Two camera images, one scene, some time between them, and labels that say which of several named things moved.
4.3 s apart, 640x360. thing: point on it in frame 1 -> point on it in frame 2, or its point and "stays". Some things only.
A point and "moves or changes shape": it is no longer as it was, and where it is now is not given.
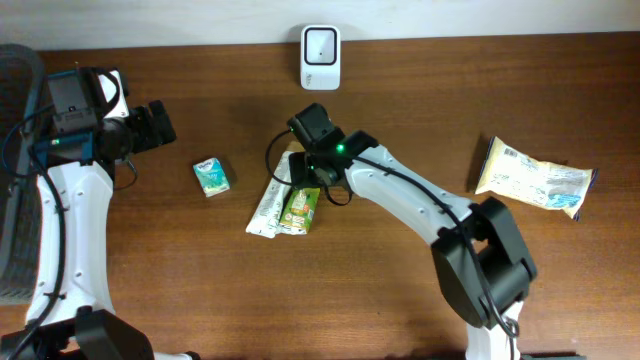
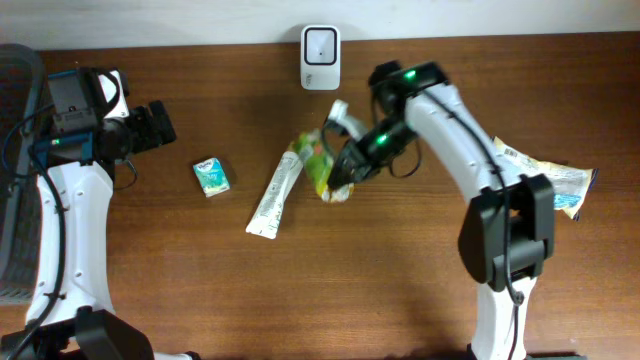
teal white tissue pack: (212, 177) stays
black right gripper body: (302, 171) -> (372, 152)
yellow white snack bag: (512, 172) stays
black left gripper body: (144, 132) stays
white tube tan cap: (266, 219) stays
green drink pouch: (300, 211) moves or changes shape
